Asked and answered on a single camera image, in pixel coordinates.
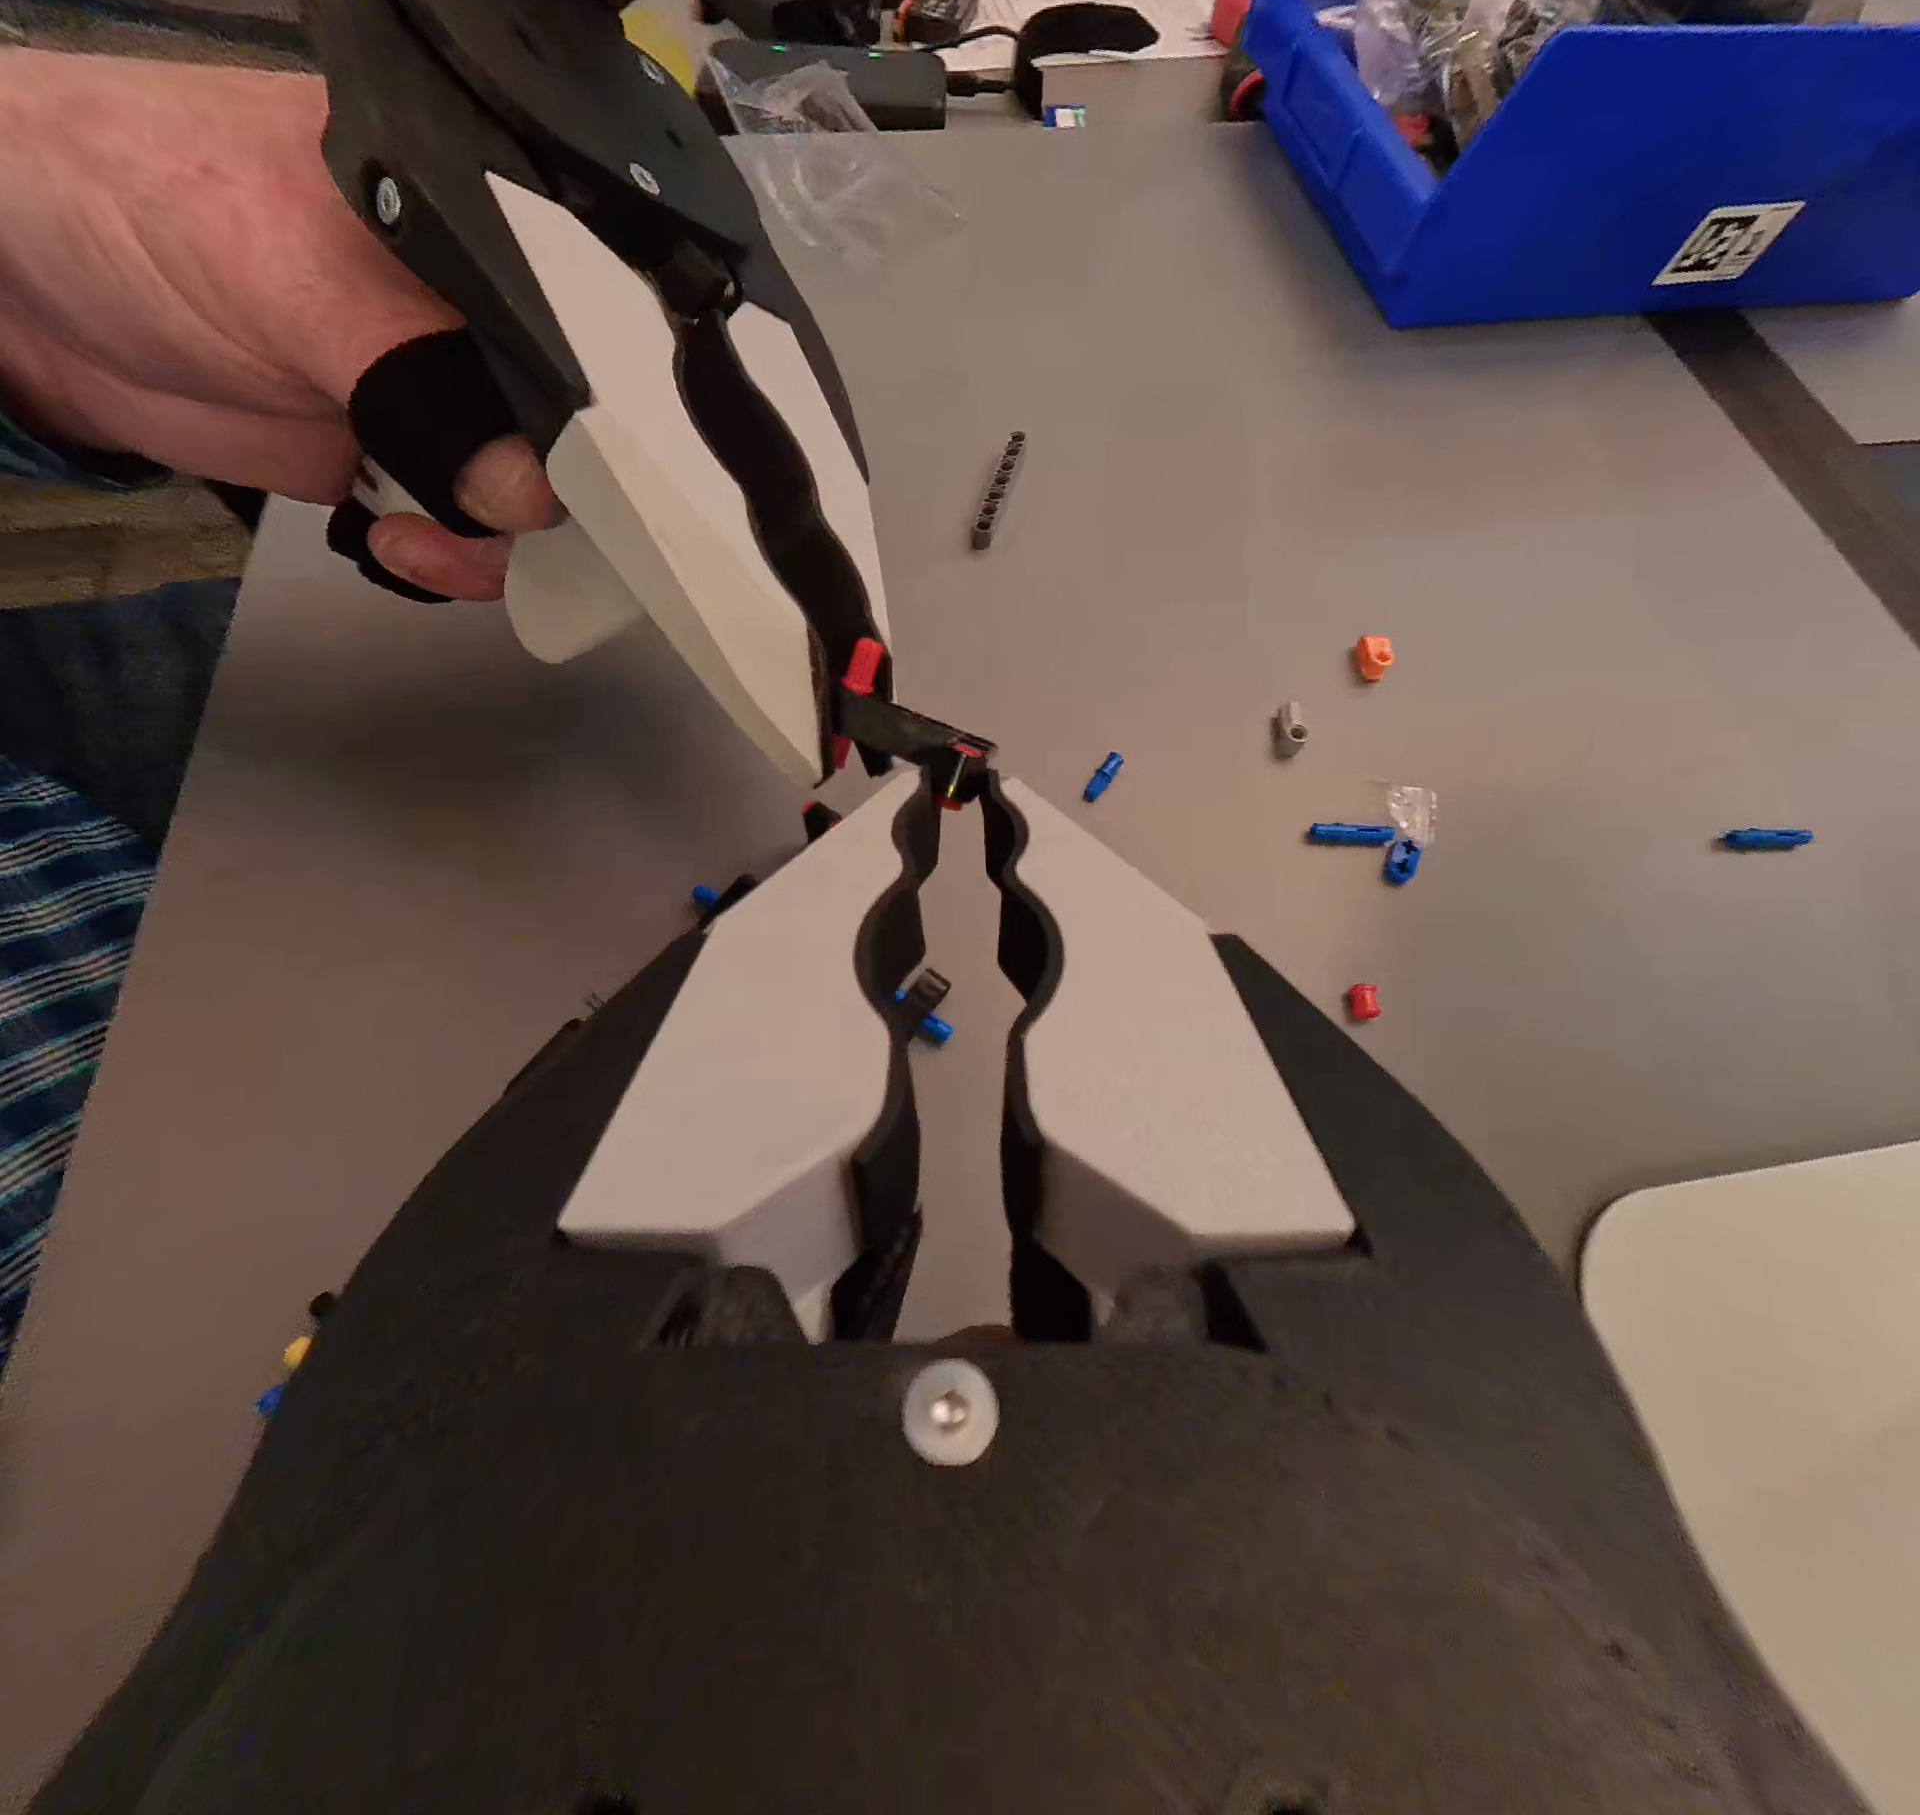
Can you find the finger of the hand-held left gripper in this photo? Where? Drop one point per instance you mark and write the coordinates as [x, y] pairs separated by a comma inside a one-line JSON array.
[[660, 497], [823, 413]]

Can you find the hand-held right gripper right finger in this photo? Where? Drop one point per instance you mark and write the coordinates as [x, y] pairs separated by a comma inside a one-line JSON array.
[[1185, 1097]]

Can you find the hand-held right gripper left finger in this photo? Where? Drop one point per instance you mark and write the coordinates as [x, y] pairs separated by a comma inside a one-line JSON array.
[[735, 1080]]

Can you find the black lego chassis assembly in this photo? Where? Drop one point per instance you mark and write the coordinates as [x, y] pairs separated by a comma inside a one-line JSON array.
[[930, 997]]

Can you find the black lego arm red pins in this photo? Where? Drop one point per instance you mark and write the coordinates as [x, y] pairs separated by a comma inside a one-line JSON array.
[[908, 723]]

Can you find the grey long lego beam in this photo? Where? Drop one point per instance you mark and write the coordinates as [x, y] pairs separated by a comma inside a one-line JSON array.
[[999, 492]]

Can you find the long blue lego axle pin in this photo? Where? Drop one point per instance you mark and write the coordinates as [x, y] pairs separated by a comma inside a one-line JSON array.
[[1349, 834]]

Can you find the small blue lego liftarm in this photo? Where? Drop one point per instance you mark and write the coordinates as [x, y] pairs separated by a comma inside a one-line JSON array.
[[1401, 862]]

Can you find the light grey lego connector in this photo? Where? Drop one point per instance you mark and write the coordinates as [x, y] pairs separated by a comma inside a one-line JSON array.
[[1292, 732]]

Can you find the orange lego connector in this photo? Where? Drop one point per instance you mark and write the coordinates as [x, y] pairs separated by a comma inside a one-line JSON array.
[[1372, 657]]

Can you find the clear bags of lego parts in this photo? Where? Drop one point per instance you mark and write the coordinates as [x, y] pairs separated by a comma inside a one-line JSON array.
[[1501, 0]]

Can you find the person's left hand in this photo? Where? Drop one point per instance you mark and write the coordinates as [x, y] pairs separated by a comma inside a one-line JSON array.
[[180, 285]]

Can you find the clear plastic bag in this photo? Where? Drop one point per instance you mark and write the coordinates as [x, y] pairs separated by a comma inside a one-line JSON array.
[[839, 194]]

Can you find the black power bank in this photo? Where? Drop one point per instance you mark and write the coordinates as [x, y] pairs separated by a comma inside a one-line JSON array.
[[886, 81]]

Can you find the clear plastic scrap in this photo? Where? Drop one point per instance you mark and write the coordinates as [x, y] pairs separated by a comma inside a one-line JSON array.
[[1413, 810]]

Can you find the orange black small device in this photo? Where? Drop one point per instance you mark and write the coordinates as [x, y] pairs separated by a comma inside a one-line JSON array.
[[938, 7]]

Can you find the blue plastic bin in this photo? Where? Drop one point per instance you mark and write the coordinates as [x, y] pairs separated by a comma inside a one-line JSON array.
[[1576, 225]]

